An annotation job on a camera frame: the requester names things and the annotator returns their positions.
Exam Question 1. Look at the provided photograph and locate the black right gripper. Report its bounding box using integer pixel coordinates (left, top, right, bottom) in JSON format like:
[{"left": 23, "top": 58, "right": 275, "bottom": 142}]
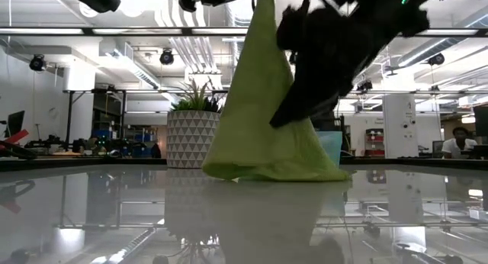
[{"left": 268, "top": 0, "right": 386, "bottom": 128}]

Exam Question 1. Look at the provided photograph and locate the lime green microfiber towel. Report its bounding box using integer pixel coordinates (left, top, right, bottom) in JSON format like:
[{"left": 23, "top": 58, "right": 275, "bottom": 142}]
[{"left": 201, "top": 0, "right": 352, "bottom": 182}]

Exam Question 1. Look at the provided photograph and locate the translucent teal plastic bin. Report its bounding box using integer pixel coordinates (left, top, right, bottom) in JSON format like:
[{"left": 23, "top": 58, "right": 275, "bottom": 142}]
[{"left": 316, "top": 130, "right": 343, "bottom": 168}]

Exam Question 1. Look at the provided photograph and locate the white building column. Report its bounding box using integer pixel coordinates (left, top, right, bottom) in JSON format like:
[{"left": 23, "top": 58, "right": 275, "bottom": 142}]
[{"left": 382, "top": 94, "right": 419, "bottom": 158}]

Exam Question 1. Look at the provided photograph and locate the green succulent plant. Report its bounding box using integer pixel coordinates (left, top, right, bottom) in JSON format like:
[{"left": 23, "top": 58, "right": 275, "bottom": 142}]
[{"left": 171, "top": 79, "right": 226, "bottom": 113}]

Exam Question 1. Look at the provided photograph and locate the black crossbar with light strips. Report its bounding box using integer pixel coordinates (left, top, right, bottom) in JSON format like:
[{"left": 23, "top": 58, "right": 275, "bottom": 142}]
[{"left": 0, "top": 26, "right": 488, "bottom": 38}]

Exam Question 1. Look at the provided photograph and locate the triangle-patterned plant pot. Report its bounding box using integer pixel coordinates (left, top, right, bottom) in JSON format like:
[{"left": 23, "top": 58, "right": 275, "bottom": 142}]
[{"left": 166, "top": 110, "right": 221, "bottom": 169}]

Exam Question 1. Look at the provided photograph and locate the black shelf rack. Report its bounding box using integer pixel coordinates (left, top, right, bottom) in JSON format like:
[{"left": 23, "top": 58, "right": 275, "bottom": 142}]
[{"left": 63, "top": 89, "right": 127, "bottom": 158}]

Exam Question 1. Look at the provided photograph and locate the person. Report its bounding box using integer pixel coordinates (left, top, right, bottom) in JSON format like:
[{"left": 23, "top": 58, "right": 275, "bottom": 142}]
[
  {"left": 441, "top": 126, "right": 480, "bottom": 159},
  {"left": 85, "top": 136, "right": 101, "bottom": 155}
]

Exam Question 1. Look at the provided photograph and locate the silver ceiling air duct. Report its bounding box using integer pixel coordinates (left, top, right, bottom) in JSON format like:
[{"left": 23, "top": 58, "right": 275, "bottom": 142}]
[{"left": 224, "top": 4, "right": 251, "bottom": 66}]

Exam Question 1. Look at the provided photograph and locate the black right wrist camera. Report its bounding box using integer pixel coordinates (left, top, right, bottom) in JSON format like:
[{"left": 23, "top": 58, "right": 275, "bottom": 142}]
[{"left": 276, "top": 2, "right": 312, "bottom": 53}]

